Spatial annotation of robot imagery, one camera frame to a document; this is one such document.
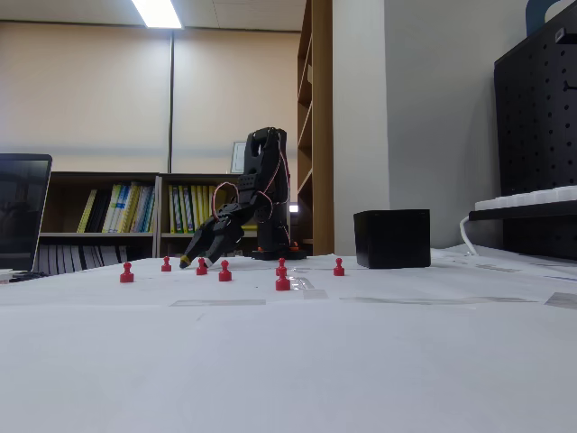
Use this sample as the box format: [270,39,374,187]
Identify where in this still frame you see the low wooden bookshelf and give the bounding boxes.
[157,172,261,259]
[38,170,160,275]

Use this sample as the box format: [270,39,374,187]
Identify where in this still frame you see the yellow white book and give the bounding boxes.
[101,183,123,235]

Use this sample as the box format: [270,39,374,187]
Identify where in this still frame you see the black metal shelf rail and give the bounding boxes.
[468,199,577,223]

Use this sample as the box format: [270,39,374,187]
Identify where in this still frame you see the blue white book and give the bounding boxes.
[112,182,133,235]

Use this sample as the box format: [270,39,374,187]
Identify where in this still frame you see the beige roller blind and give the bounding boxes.
[172,27,302,175]
[0,21,172,172]

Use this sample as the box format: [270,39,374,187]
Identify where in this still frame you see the tall wooden bookshelf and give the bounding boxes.
[296,0,335,257]

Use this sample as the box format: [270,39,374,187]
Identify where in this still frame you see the ceiling light panel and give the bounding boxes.
[130,0,185,31]

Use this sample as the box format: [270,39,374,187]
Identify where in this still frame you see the slanted yellow book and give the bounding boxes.
[76,189,98,235]

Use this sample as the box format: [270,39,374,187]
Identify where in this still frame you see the dark laptop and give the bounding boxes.
[0,153,53,281]

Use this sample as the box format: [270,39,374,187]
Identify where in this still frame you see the black books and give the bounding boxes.
[85,188,114,235]

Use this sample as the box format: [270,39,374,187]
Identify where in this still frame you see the blue curved object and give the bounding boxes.
[526,0,577,38]

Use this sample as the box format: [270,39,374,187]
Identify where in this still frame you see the crumpled clear plastic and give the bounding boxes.
[288,275,329,300]

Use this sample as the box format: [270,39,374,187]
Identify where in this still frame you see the green yellow binder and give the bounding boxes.
[168,184,180,235]
[178,184,190,235]

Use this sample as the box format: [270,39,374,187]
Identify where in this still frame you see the grey file binders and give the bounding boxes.
[38,244,130,275]

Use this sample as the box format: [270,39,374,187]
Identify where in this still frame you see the white paper table cover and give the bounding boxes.
[0,245,577,433]

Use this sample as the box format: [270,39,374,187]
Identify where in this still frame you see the long clear tape strip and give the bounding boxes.
[340,296,540,306]

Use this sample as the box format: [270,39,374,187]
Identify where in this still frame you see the pale striped book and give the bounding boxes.
[134,185,157,235]

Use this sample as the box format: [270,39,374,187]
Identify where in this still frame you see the white power cable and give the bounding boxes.
[459,215,480,257]

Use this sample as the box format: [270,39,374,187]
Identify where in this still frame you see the framed certificate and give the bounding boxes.
[230,141,248,175]

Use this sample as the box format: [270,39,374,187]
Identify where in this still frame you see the wide yellow binder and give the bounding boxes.
[207,185,228,226]

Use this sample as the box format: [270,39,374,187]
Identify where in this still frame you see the black open box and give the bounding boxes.
[353,208,432,271]

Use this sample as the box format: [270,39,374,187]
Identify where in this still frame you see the white power strip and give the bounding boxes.
[473,184,577,212]

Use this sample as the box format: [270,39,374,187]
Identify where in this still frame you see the black pegboard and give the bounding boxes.
[493,20,577,262]

